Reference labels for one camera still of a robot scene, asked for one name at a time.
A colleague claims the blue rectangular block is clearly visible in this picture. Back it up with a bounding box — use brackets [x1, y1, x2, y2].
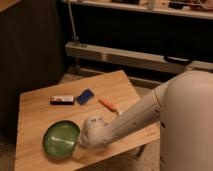
[76, 89, 94, 105]

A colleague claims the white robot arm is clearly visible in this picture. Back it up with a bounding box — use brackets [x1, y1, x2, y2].
[79, 70, 213, 171]

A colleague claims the black handle on shelf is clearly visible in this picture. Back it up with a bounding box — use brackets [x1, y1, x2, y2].
[164, 56, 192, 65]

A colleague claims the orange marker pen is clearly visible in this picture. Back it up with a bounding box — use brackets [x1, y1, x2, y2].
[98, 98, 119, 113]

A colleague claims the wooden shelf rack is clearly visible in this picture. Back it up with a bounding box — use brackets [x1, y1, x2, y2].
[61, 0, 213, 74]

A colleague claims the green ceramic bowl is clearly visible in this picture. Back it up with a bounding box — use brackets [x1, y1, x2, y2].
[42, 120, 80, 160]

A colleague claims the black and red box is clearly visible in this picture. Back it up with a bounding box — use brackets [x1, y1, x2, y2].
[50, 95, 75, 105]

